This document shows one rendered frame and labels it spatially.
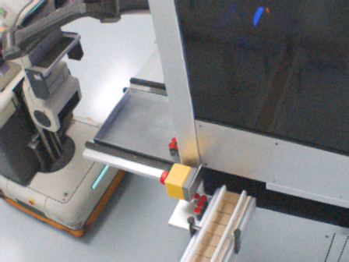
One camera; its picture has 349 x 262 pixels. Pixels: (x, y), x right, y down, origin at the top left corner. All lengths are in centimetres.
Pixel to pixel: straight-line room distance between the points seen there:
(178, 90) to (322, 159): 40
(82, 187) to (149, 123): 78
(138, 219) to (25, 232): 68
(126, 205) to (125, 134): 96
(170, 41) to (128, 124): 69
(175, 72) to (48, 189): 143
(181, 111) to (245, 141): 18
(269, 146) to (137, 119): 66
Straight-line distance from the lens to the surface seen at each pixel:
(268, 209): 145
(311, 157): 120
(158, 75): 189
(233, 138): 123
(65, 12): 151
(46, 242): 262
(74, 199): 236
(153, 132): 167
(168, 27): 106
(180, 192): 136
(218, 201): 136
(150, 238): 246
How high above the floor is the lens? 209
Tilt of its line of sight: 47 degrees down
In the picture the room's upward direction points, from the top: 11 degrees counter-clockwise
